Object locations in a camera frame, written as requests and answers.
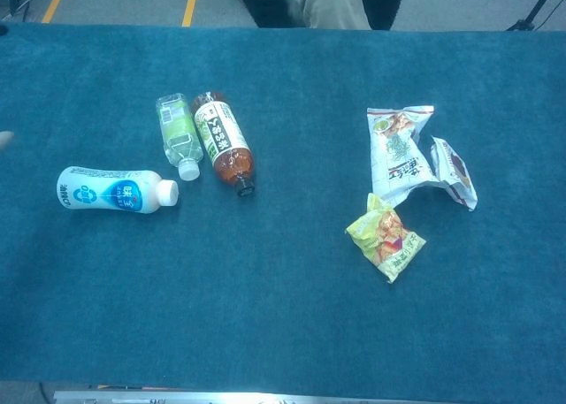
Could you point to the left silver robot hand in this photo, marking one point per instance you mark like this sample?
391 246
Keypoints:
5 138

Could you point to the person in dark jacket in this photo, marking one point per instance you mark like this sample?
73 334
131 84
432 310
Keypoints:
318 4

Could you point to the square white cake packet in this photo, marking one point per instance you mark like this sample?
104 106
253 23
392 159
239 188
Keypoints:
455 169

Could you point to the clear water bottle green label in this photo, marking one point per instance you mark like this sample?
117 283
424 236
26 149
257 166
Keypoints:
179 134

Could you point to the blue felt table cloth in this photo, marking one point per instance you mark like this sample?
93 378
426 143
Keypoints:
265 333

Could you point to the brown tea bottle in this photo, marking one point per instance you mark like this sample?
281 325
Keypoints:
225 143

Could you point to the white milk drink bottle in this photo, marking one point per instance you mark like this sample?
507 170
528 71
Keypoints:
115 194

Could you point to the black tripod stand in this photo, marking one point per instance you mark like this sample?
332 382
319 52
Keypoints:
526 24

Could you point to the long white snack bag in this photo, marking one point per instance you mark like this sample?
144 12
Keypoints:
398 156

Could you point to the yellow-green chip bag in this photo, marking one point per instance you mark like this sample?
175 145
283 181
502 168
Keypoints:
384 240

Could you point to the aluminium frame rail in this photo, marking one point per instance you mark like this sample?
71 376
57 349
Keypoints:
221 397

